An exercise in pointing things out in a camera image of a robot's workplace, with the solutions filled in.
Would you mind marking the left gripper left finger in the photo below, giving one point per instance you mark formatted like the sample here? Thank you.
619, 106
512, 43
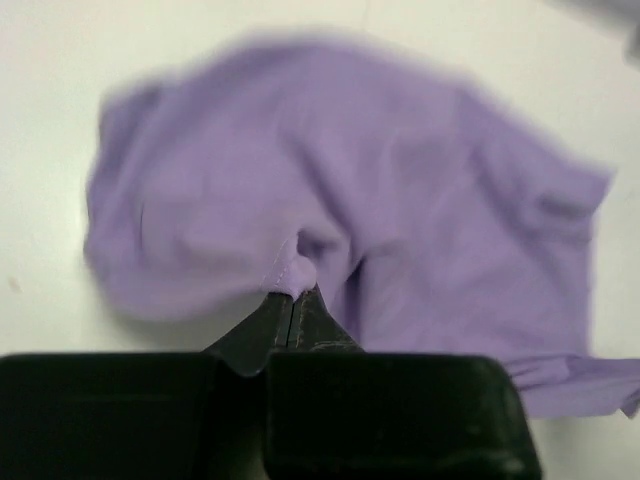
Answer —
186, 415

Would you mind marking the purple t shirt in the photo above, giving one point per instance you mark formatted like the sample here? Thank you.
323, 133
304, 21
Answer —
429, 219

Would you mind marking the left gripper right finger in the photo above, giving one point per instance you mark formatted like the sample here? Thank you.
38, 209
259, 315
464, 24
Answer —
334, 411

